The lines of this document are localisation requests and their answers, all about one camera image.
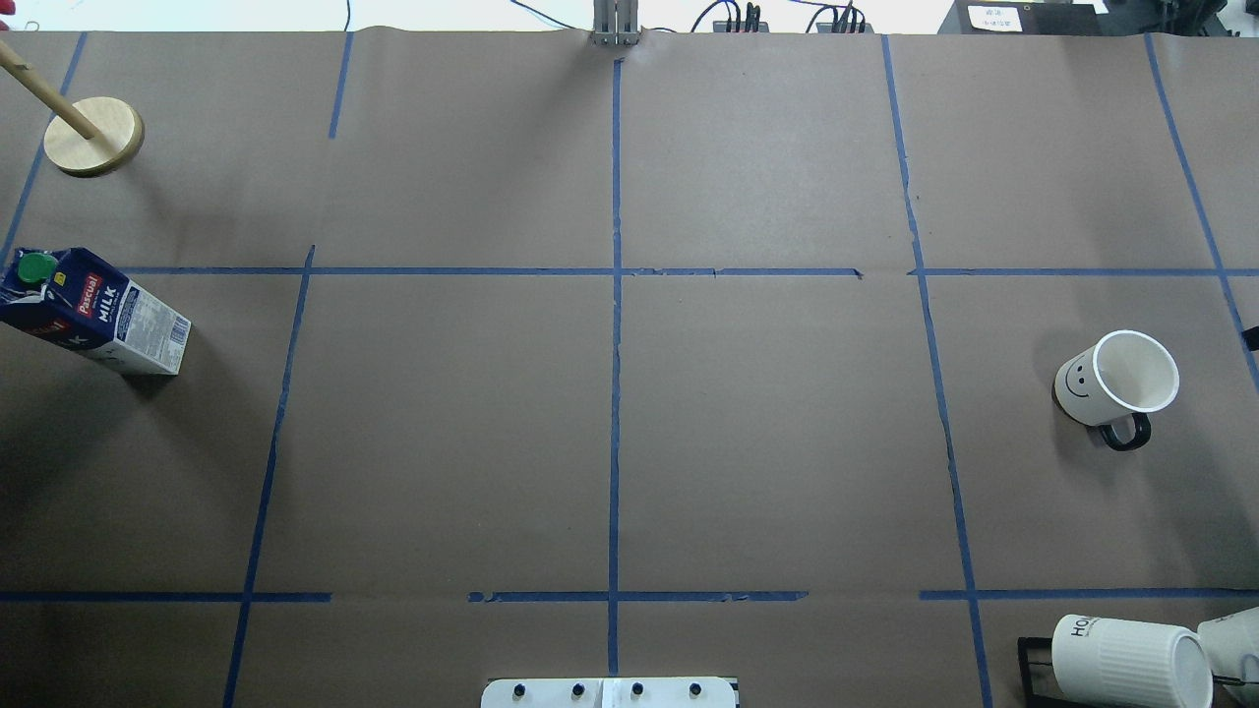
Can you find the blue Pascual milk carton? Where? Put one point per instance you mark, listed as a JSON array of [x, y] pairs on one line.
[[79, 302]]

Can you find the wooden stand with round base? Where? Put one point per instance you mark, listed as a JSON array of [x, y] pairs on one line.
[[85, 138]]

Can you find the white smiley face mug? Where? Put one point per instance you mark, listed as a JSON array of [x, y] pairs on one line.
[[1116, 384]]

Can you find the grey aluminium frame post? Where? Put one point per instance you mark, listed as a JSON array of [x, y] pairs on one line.
[[615, 23]]

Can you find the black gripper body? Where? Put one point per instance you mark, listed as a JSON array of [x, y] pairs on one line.
[[1251, 338]]

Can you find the black wire mug rack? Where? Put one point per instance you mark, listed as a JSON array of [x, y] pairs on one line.
[[1033, 662]]

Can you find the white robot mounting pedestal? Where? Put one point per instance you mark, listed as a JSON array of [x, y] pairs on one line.
[[686, 691]]

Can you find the black box with white label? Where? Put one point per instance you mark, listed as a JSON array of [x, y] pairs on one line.
[[1020, 18]]

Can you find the white ribbed HOME mug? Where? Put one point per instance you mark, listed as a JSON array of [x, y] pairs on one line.
[[1120, 663]]

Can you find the black cable connector block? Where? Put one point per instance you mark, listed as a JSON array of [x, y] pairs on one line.
[[743, 17]]

